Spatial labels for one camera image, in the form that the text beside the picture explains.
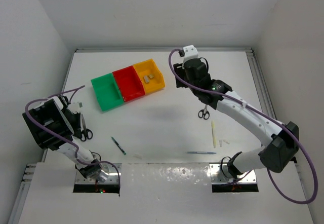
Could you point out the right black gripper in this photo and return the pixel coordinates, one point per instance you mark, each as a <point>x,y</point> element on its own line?
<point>179,69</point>

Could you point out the black handled scissors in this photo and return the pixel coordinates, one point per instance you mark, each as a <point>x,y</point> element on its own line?
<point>86,134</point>
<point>204,113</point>

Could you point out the green pen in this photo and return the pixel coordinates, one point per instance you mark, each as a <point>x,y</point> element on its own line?
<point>119,146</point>

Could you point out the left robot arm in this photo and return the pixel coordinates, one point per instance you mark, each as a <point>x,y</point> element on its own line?
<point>55,123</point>

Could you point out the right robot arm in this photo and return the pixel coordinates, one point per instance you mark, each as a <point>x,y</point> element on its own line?
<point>277,146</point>

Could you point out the yellow plastic bin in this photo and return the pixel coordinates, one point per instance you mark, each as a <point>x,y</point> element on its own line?
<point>145,68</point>

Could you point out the red plastic bin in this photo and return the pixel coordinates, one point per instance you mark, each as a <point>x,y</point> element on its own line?
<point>129,84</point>

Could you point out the yellow highlighter pen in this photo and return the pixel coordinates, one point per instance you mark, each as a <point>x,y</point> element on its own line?
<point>213,134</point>

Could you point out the blue pen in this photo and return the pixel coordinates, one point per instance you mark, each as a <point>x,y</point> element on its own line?
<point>200,153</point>

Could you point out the green plastic bin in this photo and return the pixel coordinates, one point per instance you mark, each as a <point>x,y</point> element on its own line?
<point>107,92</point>

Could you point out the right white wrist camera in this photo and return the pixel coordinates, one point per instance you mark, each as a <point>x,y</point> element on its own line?
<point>190,52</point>

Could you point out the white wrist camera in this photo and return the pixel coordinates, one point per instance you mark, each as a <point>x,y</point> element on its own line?
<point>190,52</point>
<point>75,108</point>

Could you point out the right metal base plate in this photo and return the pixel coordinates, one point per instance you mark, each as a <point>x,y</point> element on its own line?
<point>220,177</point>

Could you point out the metal base plate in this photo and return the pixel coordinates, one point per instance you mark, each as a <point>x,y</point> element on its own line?
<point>107,176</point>
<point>220,177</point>

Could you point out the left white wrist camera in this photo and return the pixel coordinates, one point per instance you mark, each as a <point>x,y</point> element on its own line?
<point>75,108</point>

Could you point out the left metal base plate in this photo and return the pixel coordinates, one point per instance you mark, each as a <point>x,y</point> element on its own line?
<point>107,176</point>

